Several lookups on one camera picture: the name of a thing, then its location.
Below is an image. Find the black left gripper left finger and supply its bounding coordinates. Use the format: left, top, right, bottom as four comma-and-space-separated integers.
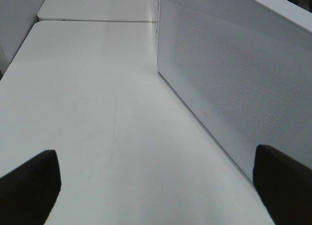
0, 150, 61, 225

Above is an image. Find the white microwave door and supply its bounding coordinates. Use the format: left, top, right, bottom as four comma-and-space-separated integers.
157, 0, 312, 182

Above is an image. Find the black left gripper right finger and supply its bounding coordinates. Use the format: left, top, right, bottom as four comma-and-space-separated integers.
253, 145, 312, 225

